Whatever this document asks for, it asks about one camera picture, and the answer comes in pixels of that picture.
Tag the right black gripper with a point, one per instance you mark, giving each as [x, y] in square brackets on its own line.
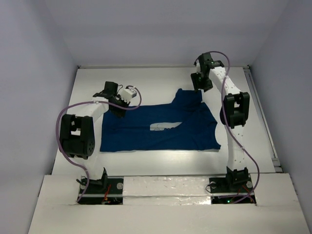
[197, 85]

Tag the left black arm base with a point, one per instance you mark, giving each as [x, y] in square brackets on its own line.
[107, 193]

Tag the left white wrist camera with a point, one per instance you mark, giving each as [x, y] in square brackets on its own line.
[128, 93]

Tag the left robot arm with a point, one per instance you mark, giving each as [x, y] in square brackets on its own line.
[75, 130]

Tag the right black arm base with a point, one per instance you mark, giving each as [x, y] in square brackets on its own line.
[221, 194]

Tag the silver foil covered panel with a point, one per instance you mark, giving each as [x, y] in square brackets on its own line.
[166, 190]

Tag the blue printed t-shirt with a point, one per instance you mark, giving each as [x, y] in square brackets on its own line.
[184, 124]

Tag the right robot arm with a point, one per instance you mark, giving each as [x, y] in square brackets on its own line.
[234, 114]

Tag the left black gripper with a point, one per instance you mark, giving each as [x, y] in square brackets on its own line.
[118, 107]

